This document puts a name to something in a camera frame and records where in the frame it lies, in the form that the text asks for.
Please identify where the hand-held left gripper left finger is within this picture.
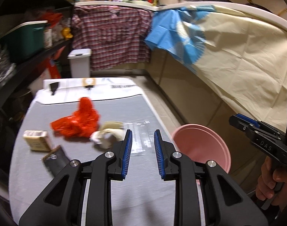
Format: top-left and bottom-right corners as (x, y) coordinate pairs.
(18, 129), (133, 226)

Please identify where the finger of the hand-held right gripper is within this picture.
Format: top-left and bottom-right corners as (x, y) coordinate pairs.
(235, 113), (260, 128)
(229, 115), (255, 136)

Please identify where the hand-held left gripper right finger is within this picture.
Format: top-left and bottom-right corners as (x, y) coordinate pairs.
(154, 129), (269, 226)

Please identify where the clear plastic sheet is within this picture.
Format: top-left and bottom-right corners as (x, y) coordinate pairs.
(128, 122), (158, 155)

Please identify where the pink plastic bin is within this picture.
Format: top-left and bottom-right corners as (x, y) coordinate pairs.
(171, 124), (232, 186)

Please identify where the red plastic bag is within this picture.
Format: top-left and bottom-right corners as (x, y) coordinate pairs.
(50, 97), (101, 139)

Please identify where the black small wallet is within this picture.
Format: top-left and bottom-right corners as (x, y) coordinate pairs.
(41, 145), (71, 177)

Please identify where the beige drink carton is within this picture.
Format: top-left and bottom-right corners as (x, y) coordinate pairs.
(23, 130), (51, 152)

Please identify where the person's right hand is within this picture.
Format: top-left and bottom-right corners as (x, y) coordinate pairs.
(256, 157), (287, 205)

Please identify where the cream and blue printed cloth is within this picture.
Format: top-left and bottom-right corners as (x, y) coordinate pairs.
(145, 2), (287, 132)

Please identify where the white lidded bin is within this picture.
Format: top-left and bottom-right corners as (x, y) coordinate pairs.
(68, 49), (91, 78)

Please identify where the red paper bag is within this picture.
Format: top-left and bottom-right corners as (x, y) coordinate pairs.
(46, 52), (61, 79)

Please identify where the red plaid shirt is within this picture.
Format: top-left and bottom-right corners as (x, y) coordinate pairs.
(71, 5), (154, 70)

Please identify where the black shelf rack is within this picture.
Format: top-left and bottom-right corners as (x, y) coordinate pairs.
(0, 0), (75, 132)

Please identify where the white labelled jar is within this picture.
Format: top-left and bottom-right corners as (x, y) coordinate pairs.
(45, 24), (53, 49)

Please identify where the green storage box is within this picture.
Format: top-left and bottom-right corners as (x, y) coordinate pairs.
(3, 20), (48, 63)

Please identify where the orange plastic bag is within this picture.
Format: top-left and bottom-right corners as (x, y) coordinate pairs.
(38, 12), (64, 26)

